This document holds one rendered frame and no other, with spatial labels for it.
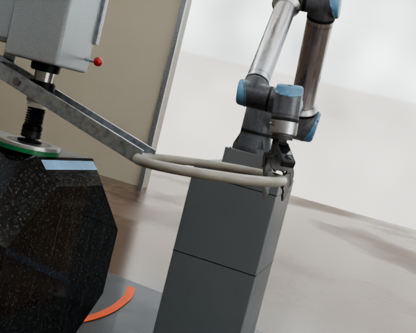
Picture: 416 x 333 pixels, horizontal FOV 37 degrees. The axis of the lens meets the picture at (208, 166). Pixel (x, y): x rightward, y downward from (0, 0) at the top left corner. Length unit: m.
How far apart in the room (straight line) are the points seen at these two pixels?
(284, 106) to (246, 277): 1.01
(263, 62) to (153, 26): 5.13
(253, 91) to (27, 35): 0.77
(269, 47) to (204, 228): 0.92
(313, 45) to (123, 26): 5.04
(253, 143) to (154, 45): 4.55
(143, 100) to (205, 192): 4.54
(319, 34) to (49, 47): 1.10
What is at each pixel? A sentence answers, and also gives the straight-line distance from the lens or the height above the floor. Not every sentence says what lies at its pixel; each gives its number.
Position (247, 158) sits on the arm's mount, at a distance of 2.80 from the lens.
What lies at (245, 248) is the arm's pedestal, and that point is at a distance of 2.74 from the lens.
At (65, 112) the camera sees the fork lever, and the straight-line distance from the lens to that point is 2.08.
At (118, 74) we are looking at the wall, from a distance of 7.40.
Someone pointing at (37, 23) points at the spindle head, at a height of 1.22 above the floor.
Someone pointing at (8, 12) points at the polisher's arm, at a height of 1.23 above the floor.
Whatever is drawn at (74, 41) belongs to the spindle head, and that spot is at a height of 1.19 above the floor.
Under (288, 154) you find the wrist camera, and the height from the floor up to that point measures 1.01.
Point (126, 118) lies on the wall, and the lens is 7.31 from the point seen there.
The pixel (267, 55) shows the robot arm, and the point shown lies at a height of 1.32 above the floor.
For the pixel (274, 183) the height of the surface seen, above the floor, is 0.92.
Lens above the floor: 1.09
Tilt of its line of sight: 5 degrees down
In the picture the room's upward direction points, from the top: 14 degrees clockwise
